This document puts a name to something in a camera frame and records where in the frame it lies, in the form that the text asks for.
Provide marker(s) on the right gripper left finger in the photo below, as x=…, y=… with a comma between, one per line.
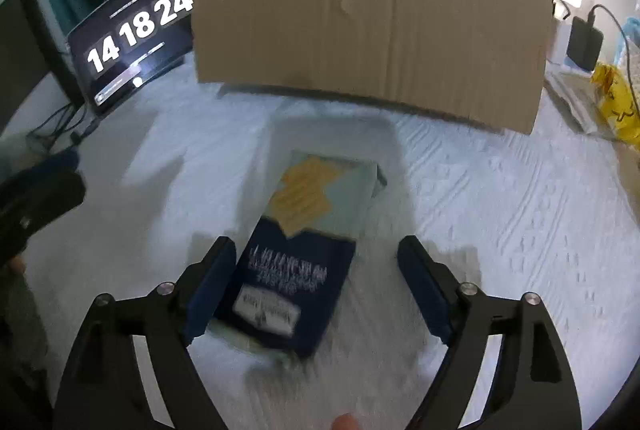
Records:
x=102, y=386

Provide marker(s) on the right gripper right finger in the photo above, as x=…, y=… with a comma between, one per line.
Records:
x=505, y=366

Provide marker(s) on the brown cardboard box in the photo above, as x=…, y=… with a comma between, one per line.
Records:
x=481, y=60

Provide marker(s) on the black power adapter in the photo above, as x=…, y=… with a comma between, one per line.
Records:
x=585, y=43

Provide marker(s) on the dark blue snack box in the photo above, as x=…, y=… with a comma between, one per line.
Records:
x=285, y=287

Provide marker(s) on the yellow plastic bag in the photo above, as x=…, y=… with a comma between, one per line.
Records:
x=615, y=103

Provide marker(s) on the tablet showing clock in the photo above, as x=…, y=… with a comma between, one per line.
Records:
x=123, y=44

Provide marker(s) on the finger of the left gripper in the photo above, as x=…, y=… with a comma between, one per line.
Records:
x=40, y=194

